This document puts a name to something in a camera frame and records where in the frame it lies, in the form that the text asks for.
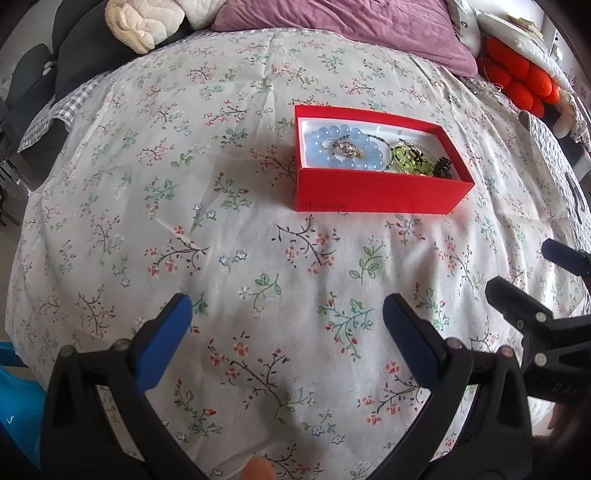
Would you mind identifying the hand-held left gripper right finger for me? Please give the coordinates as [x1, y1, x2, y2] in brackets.
[382, 292, 536, 480]

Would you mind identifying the blue plastic bag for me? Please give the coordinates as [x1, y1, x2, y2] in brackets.
[0, 342, 48, 472]

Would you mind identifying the black chair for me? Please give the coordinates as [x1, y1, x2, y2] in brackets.
[0, 0, 185, 190]

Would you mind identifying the gold earring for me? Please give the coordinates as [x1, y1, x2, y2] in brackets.
[331, 137, 366, 160]

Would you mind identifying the person's right hand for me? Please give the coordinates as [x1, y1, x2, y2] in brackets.
[547, 400, 591, 445]

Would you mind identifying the light blue bead bracelet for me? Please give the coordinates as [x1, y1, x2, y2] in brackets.
[305, 124, 385, 172]

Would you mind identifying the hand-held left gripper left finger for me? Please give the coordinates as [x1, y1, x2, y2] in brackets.
[41, 293, 194, 480]

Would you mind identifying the red cardboard box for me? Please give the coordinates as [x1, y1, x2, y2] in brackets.
[294, 104, 476, 216]

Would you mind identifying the grey checkered sheet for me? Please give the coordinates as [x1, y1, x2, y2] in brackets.
[17, 82, 117, 154]

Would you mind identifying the green purple bead bracelet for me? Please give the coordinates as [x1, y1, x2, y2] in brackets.
[365, 131, 419, 174]

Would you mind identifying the person's left hand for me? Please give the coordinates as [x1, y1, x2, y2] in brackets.
[244, 456, 279, 480]

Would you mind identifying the floral bed sheet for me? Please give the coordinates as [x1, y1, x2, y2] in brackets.
[9, 28, 591, 480]

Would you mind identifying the grey floral quilt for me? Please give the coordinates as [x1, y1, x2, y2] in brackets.
[517, 110, 591, 243]

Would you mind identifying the cream fleece blanket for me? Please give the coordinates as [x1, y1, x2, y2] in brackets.
[104, 0, 186, 54]

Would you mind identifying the dark cord charm bracelet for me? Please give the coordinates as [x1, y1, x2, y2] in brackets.
[433, 156, 457, 180]

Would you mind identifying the purple pillow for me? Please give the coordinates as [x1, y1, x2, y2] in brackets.
[210, 0, 479, 77]

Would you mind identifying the yellow-green bead bracelet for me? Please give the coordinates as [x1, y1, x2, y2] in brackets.
[390, 141, 437, 177]

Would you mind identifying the orange knot cushion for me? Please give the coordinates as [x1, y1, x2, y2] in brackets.
[481, 37, 556, 117]

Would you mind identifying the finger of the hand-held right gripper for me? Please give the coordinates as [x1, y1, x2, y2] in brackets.
[485, 276, 556, 341]
[542, 237, 591, 274]

